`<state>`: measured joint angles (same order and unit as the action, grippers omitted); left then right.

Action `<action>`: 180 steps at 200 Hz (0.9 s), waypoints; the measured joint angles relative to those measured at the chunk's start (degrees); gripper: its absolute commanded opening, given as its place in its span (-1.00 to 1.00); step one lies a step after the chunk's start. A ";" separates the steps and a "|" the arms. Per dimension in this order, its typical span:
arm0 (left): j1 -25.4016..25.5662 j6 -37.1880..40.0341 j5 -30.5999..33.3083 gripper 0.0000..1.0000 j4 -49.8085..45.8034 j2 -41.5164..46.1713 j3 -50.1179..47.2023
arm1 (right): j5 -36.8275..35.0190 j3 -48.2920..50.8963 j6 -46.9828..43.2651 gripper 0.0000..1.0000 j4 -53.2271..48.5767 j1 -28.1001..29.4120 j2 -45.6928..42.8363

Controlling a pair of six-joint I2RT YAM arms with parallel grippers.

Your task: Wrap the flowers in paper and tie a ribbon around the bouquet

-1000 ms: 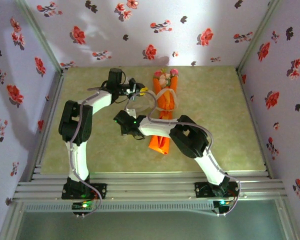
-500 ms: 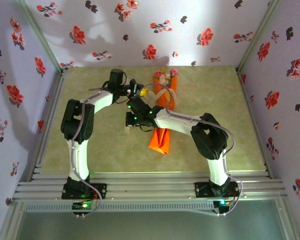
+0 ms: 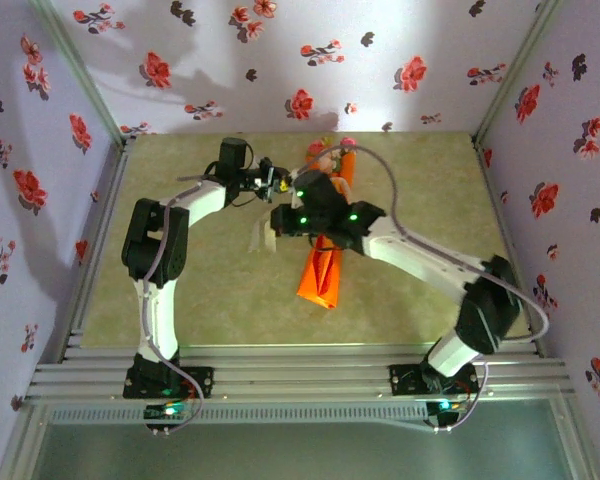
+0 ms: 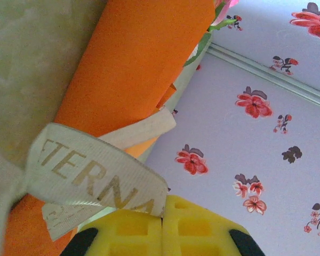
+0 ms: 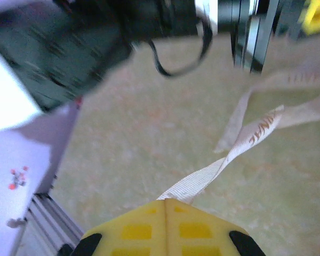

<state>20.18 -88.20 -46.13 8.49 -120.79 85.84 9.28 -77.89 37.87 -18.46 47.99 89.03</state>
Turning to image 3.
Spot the aluminium frame rail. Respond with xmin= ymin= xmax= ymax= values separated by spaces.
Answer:
xmin=24 ymin=343 xmax=579 ymax=406

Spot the aluminium corner post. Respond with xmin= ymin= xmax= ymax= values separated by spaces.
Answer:
xmin=27 ymin=0 xmax=134 ymax=151
xmin=471 ymin=0 xmax=564 ymax=149

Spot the slotted cable duct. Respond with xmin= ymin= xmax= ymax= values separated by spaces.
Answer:
xmin=47 ymin=403 xmax=431 ymax=426

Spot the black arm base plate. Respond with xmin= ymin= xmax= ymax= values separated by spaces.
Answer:
xmin=388 ymin=363 xmax=480 ymax=397
xmin=123 ymin=366 xmax=215 ymax=400

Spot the aluminium side rail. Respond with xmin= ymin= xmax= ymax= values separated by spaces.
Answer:
xmin=472 ymin=139 xmax=546 ymax=359
xmin=57 ymin=142 xmax=134 ymax=364

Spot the orange wrapping paper sheet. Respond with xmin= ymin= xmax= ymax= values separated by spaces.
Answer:
xmin=295 ymin=142 xmax=359 ymax=311

